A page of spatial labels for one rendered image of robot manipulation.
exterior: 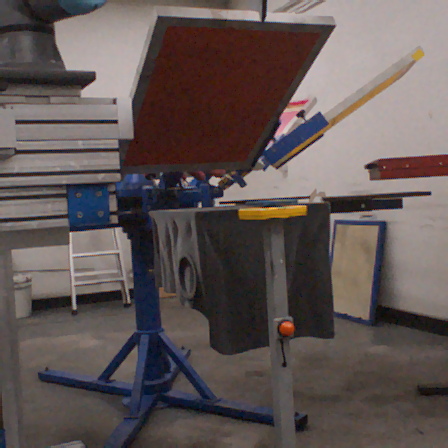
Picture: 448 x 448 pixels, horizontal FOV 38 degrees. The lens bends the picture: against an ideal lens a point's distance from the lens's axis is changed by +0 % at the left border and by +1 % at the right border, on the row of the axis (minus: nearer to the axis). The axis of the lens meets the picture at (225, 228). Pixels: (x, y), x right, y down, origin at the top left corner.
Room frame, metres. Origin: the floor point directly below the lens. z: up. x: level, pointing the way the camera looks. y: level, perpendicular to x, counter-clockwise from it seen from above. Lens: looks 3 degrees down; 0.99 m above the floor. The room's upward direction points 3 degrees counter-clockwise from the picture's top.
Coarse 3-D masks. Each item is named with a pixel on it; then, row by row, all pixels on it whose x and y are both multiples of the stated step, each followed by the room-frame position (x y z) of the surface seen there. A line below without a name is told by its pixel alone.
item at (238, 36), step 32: (192, 32) 1.93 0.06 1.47; (224, 32) 1.96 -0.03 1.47; (160, 64) 2.01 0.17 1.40; (192, 64) 2.05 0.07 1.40; (224, 64) 2.09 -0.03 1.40; (160, 96) 2.15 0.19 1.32; (192, 96) 2.19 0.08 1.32; (160, 128) 2.30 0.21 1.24; (192, 128) 2.35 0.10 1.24; (128, 160) 2.42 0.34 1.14; (160, 160) 2.48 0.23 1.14
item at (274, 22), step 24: (168, 24) 1.88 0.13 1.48; (192, 24) 1.90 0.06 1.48; (216, 24) 1.93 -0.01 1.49; (240, 24) 1.95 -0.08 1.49; (264, 24) 1.98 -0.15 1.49; (288, 24) 2.01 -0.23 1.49; (312, 24) 2.03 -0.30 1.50; (336, 24) 2.07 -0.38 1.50; (144, 48) 1.97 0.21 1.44; (144, 72) 2.03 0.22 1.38; (144, 96) 2.12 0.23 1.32; (288, 96) 2.33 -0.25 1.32; (144, 168) 2.50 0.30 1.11; (168, 168) 2.54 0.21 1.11; (192, 168) 2.59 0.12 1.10
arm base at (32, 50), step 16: (0, 32) 1.35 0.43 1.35; (16, 32) 1.33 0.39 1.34; (32, 32) 1.34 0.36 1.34; (48, 32) 1.36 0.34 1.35; (0, 48) 1.34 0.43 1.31; (16, 48) 1.32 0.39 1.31; (32, 48) 1.33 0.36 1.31; (48, 48) 1.35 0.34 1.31; (0, 64) 1.33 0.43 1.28; (16, 64) 1.31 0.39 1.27; (32, 64) 1.32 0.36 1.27; (48, 64) 1.34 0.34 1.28; (64, 64) 1.40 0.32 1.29
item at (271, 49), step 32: (256, 32) 2.00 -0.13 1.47; (288, 32) 2.04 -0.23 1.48; (256, 64) 2.13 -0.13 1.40; (288, 64) 2.17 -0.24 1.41; (224, 96) 2.24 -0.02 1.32; (256, 96) 2.28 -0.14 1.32; (224, 128) 2.40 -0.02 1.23; (256, 128) 2.46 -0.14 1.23; (192, 160) 2.54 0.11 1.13; (224, 160) 2.60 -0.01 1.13
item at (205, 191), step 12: (144, 192) 2.82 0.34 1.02; (180, 192) 3.12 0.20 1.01; (192, 192) 3.12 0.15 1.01; (204, 192) 3.06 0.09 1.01; (120, 204) 3.03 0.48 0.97; (144, 204) 2.83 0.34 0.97; (156, 204) 2.83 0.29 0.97; (168, 204) 2.86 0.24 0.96; (180, 204) 3.43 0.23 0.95; (192, 204) 3.38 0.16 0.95; (204, 204) 3.06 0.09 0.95
